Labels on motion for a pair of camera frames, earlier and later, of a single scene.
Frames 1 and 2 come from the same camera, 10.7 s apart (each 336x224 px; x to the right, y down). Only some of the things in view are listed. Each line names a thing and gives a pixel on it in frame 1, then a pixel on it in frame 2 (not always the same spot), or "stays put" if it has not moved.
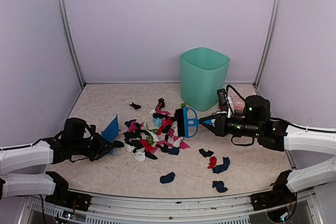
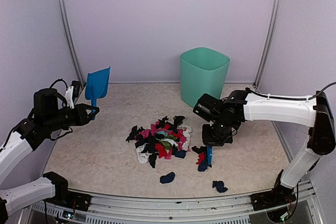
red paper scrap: (212, 163) to (201, 157)
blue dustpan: (112, 130) to (96, 85)
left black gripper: (102, 149) to (82, 118)
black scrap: (206, 154) to (199, 150)
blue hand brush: (187, 122) to (209, 149)
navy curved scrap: (221, 168) to (202, 166)
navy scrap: (167, 178) stays put
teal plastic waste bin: (202, 72) stays put
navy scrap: (174, 150) to (180, 153)
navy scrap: (219, 185) stays put
